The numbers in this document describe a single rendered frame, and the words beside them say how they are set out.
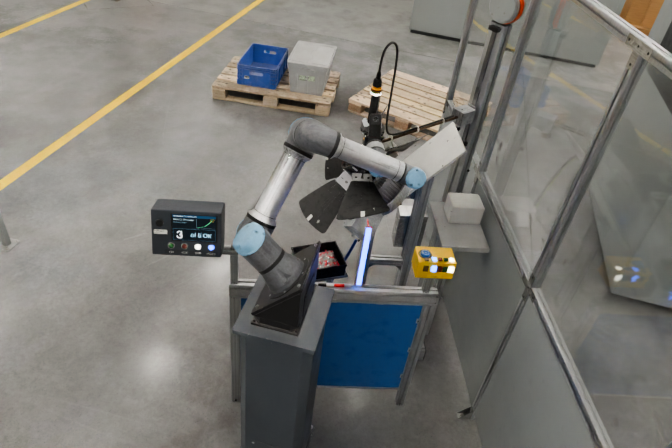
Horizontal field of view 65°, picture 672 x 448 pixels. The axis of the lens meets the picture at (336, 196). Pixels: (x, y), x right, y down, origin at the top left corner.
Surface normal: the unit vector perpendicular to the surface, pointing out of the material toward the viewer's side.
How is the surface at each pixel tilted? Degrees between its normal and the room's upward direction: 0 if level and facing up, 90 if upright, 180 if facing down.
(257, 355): 90
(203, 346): 0
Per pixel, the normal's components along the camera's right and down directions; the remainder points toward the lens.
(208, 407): 0.11, -0.80
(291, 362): -0.22, 0.56
